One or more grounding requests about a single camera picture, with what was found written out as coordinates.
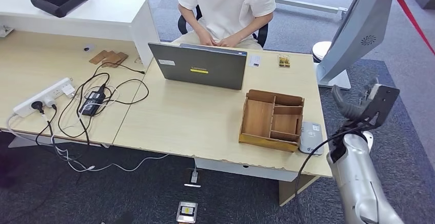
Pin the silver floor socket box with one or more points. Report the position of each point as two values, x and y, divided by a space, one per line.
187 212

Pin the person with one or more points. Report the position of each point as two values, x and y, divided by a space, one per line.
226 8

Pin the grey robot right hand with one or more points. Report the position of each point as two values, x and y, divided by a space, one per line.
348 110

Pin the person's right hand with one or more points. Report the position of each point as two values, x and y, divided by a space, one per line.
208 39

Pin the white charger plug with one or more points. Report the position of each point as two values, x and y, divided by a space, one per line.
69 90

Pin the red floor strip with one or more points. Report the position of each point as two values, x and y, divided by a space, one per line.
411 18

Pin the small round grey object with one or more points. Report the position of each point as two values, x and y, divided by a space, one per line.
89 48

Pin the wooden compartment organizer box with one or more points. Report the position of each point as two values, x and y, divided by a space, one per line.
260 117

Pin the small white desk object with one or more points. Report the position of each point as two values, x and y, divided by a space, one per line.
5 31

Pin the white power strip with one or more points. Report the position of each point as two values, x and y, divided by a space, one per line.
37 98

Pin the person's left hand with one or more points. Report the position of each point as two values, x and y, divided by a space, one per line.
230 41

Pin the person's left forearm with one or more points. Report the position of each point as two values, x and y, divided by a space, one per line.
255 25

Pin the brown wooden piece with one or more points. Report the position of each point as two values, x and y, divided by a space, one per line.
117 60
98 57

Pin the black office chair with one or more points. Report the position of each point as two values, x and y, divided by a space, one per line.
261 35

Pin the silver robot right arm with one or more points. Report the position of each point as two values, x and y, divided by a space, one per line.
357 181

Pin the white desk front beam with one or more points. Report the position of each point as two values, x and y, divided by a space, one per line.
238 168

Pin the beige desk leg panel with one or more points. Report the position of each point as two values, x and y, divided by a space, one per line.
292 190

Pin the yellow picture key card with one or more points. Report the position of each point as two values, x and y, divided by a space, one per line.
284 61

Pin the grey card reader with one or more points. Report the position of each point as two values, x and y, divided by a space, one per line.
311 139

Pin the white ID card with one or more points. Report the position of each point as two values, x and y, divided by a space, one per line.
254 60

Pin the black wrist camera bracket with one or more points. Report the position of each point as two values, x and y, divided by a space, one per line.
385 105

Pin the white floor plug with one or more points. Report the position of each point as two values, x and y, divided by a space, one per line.
193 178

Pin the black laptop power adapter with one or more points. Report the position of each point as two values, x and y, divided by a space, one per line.
91 102

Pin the grey laptop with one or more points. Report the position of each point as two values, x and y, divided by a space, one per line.
200 66

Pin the white raised counter shelf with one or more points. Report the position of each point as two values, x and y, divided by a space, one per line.
102 15

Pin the white round base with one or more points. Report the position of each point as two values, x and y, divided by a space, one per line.
319 51

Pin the silver kiosk screen stand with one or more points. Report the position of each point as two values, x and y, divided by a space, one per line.
360 25

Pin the person's right forearm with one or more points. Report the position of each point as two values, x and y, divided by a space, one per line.
190 18

